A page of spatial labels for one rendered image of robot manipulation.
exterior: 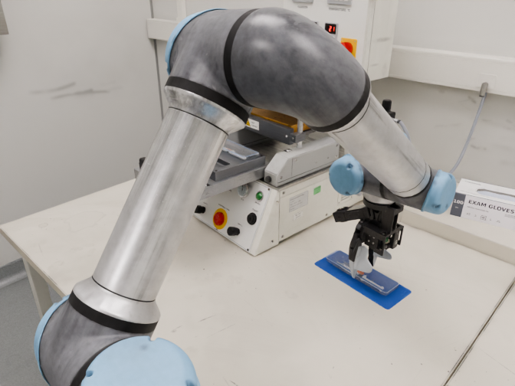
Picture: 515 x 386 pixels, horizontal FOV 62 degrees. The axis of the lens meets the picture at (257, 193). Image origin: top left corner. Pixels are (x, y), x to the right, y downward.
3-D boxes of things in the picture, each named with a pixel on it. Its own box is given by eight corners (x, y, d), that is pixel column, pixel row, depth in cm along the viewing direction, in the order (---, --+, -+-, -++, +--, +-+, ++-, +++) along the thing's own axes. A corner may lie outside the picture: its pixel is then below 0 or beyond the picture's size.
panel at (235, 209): (188, 211, 136) (206, 155, 133) (250, 253, 116) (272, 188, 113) (183, 211, 135) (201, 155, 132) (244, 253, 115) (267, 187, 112)
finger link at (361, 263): (362, 289, 99) (375, 253, 96) (342, 276, 103) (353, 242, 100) (369, 287, 101) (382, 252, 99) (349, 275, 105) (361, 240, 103)
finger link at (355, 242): (349, 263, 100) (361, 228, 97) (344, 260, 101) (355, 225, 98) (361, 260, 103) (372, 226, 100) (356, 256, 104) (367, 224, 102)
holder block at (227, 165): (220, 144, 129) (220, 136, 128) (265, 164, 116) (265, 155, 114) (172, 158, 119) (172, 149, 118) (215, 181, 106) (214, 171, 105)
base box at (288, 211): (301, 167, 169) (303, 125, 162) (382, 201, 144) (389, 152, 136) (185, 210, 138) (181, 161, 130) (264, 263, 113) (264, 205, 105)
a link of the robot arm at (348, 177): (375, 168, 75) (408, 152, 82) (324, 155, 83) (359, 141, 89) (372, 208, 78) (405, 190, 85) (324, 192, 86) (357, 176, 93)
